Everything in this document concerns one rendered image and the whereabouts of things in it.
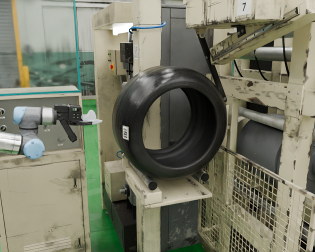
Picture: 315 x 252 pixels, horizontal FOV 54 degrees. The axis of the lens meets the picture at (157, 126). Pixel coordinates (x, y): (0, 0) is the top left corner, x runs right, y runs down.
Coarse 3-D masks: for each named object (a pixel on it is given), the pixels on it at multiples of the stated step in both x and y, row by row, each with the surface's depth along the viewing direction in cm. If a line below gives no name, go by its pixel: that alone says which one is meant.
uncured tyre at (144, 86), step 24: (144, 72) 147; (168, 72) 137; (192, 72) 141; (120, 96) 147; (144, 96) 133; (192, 96) 170; (216, 96) 145; (120, 120) 137; (192, 120) 174; (216, 120) 149; (120, 144) 143; (192, 144) 175; (216, 144) 152; (144, 168) 143; (168, 168) 145; (192, 168) 150
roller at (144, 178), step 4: (136, 168) 163; (136, 172) 163; (140, 172) 157; (140, 176) 155; (144, 176) 151; (148, 176) 150; (144, 180) 149; (148, 180) 146; (152, 180) 145; (148, 184) 144; (152, 184) 144; (156, 184) 145; (152, 188) 145
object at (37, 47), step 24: (0, 0) 163; (24, 0) 166; (48, 0) 170; (72, 0) 175; (0, 24) 165; (24, 24) 169; (48, 24) 173; (72, 24) 178; (0, 48) 168; (24, 48) 172; (48, 48) 176; (72, 48) 181; (0, 72) 170; (24, 72) 175; (48, 72) 179; (72, 72) 184
